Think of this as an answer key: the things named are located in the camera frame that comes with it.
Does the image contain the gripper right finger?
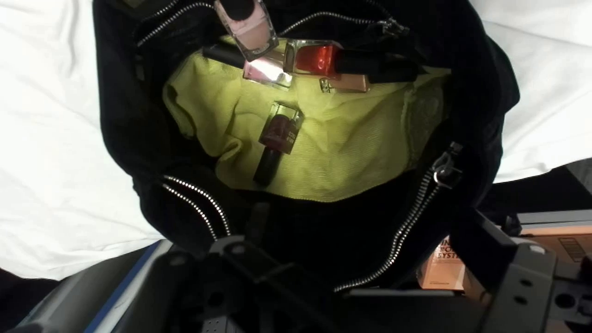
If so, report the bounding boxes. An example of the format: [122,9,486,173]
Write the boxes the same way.
[450,210,592,333]

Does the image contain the pale pink nail polish bottle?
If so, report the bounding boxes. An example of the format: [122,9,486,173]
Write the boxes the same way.
[213,0,280,62]

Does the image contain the grey bin with blue stripe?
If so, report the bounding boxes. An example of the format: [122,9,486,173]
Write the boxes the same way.
[18,240,174,333]

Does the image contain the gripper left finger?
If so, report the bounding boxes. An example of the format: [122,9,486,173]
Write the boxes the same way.
[154,203,344,333]

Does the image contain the peach nail polish bottle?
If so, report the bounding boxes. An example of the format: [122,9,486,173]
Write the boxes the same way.
[319,73,371,94]

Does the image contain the white sheet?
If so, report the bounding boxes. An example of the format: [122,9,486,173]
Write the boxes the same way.
[0,0,592,281]

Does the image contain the dark red nail polish bottle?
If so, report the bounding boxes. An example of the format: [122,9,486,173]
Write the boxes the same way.
[253,101,305,188]

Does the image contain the yellow cloth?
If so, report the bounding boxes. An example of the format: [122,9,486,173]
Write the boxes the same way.
[162,36,452,203]

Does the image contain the orange printed box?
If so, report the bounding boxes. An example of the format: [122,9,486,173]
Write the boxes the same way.
[416,235,468,292]

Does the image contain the black zippered bag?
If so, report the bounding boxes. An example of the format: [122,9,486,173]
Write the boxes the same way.
[92,0,521,296]

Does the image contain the bright pink nail polish bottle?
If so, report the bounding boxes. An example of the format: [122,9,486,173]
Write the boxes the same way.
[202,43,293,90]

